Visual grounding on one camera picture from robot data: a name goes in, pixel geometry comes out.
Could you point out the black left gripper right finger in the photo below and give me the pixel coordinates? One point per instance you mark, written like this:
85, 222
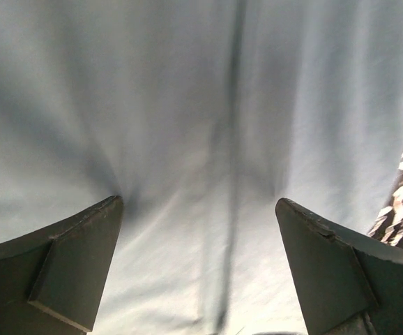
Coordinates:
346, 282

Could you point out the grey-blue t shirt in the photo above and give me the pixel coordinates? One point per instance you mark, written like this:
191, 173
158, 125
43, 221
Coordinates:
201, 115

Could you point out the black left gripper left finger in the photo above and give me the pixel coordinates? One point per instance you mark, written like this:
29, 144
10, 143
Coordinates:
52, 279

